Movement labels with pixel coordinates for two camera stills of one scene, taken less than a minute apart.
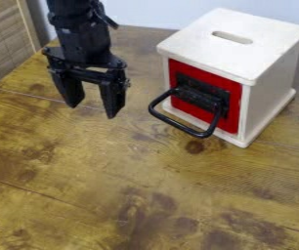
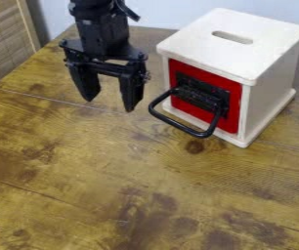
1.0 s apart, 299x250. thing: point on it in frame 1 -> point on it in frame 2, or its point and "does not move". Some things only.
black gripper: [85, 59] -> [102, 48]
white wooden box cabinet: [231, 69] does not move
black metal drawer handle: [215, 121] does not move
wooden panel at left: [7, 39] does not move
